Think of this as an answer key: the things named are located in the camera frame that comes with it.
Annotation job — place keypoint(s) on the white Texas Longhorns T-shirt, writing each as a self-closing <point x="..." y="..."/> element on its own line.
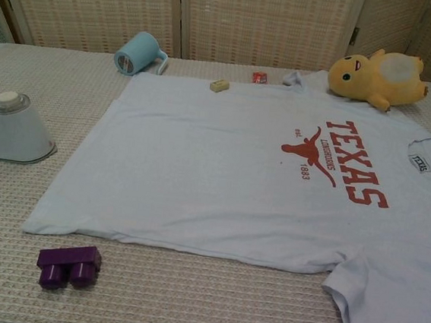
<point x="199" y="167"/>

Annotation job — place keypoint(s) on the white handheld steam iron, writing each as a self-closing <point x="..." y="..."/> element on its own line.
<point x="20" y="131"/>

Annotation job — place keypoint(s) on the light blue plastic mug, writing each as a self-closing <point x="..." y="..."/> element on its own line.
<point x="138" y="53"/>

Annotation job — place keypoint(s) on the purple toy building block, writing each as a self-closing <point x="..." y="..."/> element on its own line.
<point x="72" y="259"/>

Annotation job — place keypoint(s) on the metal screen hinge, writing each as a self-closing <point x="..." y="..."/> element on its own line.
<point x="355" y="36"/>

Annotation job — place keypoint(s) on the beige woven tablecloth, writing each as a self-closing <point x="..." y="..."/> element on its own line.
<point x="186" y="304"/>

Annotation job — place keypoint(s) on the yellow plush toy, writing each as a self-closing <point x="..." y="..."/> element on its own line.
<point x="364" y="82"/>

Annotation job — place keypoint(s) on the small red packet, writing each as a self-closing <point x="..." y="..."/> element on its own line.
<point x="259" y="77"/>

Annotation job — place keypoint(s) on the small beige eraser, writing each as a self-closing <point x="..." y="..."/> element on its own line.
<point x="219" y="85"/>

